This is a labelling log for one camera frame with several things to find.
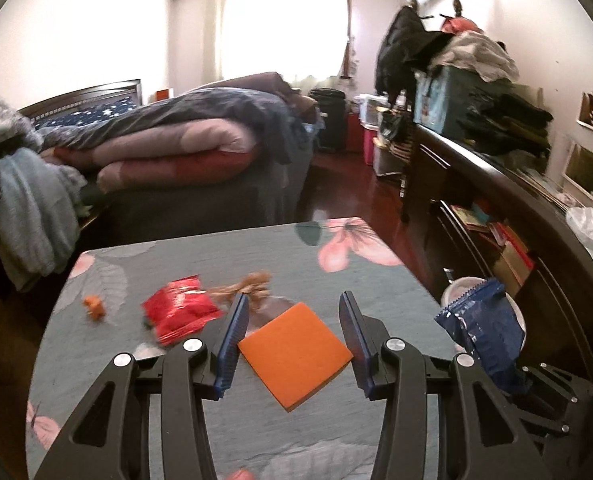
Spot white round bin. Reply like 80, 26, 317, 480
441, 276, 528, 356

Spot folded pink red comforter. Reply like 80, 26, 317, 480
51, 119, 258, 194

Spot stack of dark folded clothes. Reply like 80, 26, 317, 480
457, 84, 553, 162

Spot light blue fleece blanket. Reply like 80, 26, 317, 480
0, 149, 88, 292

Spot teal bag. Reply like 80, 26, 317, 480
413, 65, 478, 134

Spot orange sticky note pad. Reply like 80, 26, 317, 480
237, 302, 355, 413

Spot dark blue snack packet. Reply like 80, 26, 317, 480
434, 278, 533, 397

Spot red storage box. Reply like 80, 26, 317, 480
361, 127, 380, 166

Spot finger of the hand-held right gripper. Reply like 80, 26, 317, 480
513, 392, 580, 442
519, 362, 593, 403

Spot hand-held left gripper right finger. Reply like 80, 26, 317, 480
339, 290, 540, 480

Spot black hanging coat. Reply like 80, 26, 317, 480
375, 5, 458, 100

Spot pile of pale clothing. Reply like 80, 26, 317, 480
428, 29, 521, 84

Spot starry blue pillow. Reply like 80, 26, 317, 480
30, 97, 140, 132

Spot white window curtain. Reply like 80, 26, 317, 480
168, 0, 353, 95

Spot clear plastic storage box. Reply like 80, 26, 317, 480
358, 94, 393, 132

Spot red snack packet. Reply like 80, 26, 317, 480
141, 275, 226, 347

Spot black bin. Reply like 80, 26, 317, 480
309, 88, 348, 154

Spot small orange figurine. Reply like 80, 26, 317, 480
83, 296, 107, 320

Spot dark wooden headboard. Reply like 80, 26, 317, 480
17, 79, 142, 122

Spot row of books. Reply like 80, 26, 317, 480
451, 201, 536, 297

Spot folded pink and grey quilts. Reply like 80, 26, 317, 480
40, 87, 322, 163

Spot grey floral tablecloth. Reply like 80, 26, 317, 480
25, 217, 460, 480

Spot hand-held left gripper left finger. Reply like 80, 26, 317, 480
32, 292, 251, 480

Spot grey fuzzy blanket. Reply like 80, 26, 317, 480
0, 82, 44, 155

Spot bed with grey skirt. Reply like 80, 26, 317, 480
17, 79, 323, 257

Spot dark wooden dresser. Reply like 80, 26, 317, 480
401, 124, 593, 366

